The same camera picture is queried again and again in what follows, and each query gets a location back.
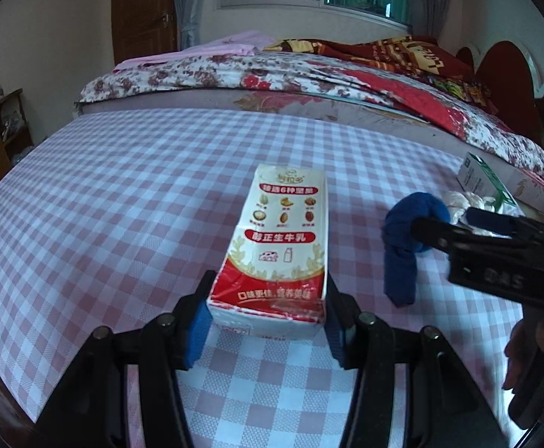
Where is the grey curtain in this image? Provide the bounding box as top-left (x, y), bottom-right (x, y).
top-left (171, 0), bottom-right (231, 50)
top-left (403, 0), bottom-right (455, 47)

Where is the red and white milk carton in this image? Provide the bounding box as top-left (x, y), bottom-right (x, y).
top-left (207, 164), bottom-right (330, 339)

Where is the wooden door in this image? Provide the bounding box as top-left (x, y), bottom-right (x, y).
top-left (111, 0), bottom-right (179, 71)

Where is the white printed box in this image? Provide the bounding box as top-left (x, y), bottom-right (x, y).
top-left (510, 168), bottom-right (544, 218)

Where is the green and white box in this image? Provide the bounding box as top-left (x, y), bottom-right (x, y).
top-left (456, 152), bottom-right (520, 211)

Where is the pink cloth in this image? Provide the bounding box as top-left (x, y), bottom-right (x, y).
top-left (115, 30), bottom-right (277, 68)

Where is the floral bed quilt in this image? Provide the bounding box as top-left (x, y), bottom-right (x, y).
top-left (76, 51), bottom-right (544, 183)

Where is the crumpled clear plastic bag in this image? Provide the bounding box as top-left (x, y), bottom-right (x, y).
top-left (441, 190), bottom-right (504, 239)

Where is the bed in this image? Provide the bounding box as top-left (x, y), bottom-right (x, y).
top-left (73, 30), bottom-right (544, 197)

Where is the dark blue cloth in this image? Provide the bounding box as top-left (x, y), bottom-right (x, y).
top-left (381, 191), bottom-right (452, 308)

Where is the person's right hand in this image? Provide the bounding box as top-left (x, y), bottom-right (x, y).
top-left (503, 310), bottom-right (544, 389)

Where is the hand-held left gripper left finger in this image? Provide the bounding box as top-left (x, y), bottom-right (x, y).
top-left (34, 270), bottom-right (219, 448)

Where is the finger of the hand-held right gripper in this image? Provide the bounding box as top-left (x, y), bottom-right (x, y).
top-left (409, 216), bottom-right (488, 258)
top-left (464, 206), bottom-right (544, 244)

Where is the pink checkered tablecloth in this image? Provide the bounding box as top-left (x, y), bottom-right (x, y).
top-left (0, 107), bottom-right (544, 448)

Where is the red padded headboard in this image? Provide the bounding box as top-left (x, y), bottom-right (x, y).
top-left (454, 40), bottom-right (544, 141)

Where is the red patterned blanket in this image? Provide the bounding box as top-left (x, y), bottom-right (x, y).
top-left (263, 35), bottom-right (492, 103)

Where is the colourful printed pillow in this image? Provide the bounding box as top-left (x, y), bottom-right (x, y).
top-left (428, 72), bottom-right (494, 108)

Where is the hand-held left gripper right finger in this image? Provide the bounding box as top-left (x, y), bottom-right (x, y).
top-left (324, 273), bottom-right (511, 448)

